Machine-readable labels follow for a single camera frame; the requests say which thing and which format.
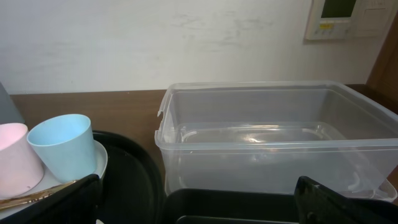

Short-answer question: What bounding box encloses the pink cup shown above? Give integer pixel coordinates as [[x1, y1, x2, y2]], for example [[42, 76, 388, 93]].
[[1, 123, 44, 198]]

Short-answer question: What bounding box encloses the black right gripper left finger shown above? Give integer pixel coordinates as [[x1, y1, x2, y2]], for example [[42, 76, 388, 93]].
[[1, 174, 103, 224]]

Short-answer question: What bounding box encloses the blue cup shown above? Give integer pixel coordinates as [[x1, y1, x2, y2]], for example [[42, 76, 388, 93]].
[[27, 114, 96, 183]]

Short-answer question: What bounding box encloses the white wall control panel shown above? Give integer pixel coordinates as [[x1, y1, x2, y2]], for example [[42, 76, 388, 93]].
[[305, 0, 397, 40]]

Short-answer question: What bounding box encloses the clear plastic bin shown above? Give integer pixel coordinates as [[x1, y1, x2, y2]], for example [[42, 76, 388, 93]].
[[154, 81, 397, 202]]

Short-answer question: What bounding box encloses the round black tray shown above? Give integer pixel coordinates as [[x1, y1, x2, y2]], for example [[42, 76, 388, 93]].
[[93, 131, 165, 224]]

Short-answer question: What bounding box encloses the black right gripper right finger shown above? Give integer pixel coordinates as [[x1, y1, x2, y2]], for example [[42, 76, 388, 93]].
[[294, 176, 397, 224]]

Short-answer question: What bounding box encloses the gold brown snack wrapper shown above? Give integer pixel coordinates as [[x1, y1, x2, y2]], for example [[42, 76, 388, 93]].
[[1, 180, 76, 210]]

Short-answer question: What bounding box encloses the black rectangular tray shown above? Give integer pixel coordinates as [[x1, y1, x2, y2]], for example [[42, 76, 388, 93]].
[[159, 189, 299, 223]]

